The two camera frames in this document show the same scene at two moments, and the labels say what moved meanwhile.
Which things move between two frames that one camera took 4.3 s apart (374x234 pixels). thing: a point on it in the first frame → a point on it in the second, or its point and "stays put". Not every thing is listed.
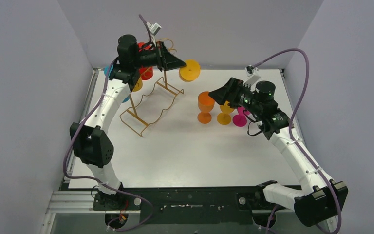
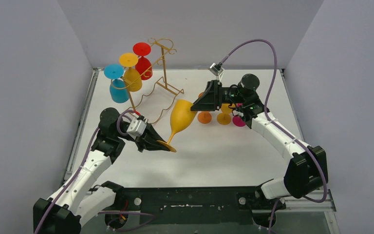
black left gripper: (162, 57) → (144, 139)
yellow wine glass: (191, 71) → (181, 117)
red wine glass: (146, 72) stays put
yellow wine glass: (224, 118) stays put
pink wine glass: (240, 120) stays put
